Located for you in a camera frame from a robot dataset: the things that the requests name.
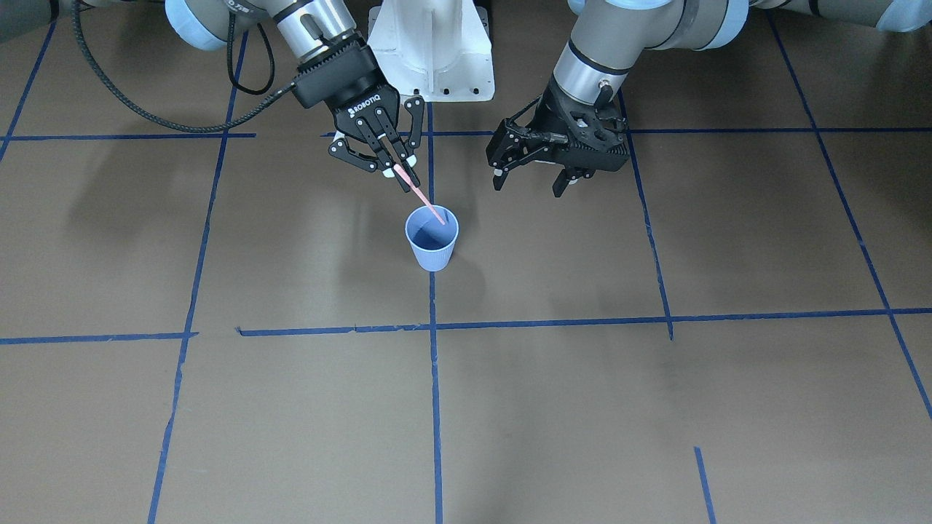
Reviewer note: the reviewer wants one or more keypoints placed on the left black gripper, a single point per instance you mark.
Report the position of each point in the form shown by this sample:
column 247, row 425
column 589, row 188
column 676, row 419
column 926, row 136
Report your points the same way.
column 545, row 115

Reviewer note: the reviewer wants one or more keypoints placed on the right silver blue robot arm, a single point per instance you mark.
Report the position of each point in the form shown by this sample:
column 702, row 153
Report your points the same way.
column 310, row 28

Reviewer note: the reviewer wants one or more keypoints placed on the brown paper table cover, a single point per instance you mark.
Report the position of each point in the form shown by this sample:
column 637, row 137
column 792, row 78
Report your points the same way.
column 582, row 400

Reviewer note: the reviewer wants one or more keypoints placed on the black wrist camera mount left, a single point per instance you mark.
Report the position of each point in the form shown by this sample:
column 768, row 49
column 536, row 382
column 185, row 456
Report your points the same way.
column 598, row 125

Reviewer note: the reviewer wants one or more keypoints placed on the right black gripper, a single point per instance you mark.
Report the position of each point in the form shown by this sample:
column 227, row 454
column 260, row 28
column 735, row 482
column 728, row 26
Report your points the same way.
column 366, row 108

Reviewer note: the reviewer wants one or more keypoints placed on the pink chopstick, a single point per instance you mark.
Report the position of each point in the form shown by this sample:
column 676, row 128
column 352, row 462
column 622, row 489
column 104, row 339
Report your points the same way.
column 422, row 196

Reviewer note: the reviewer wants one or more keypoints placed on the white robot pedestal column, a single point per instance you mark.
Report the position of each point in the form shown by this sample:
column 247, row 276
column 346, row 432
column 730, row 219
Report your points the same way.
column 440, row 50

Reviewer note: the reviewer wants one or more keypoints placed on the blue ribbed cup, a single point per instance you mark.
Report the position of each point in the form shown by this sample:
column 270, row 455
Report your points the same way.
column 431, row 241

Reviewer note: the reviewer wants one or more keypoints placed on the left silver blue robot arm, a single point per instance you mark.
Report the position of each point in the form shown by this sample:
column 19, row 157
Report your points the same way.
column 609, row 36

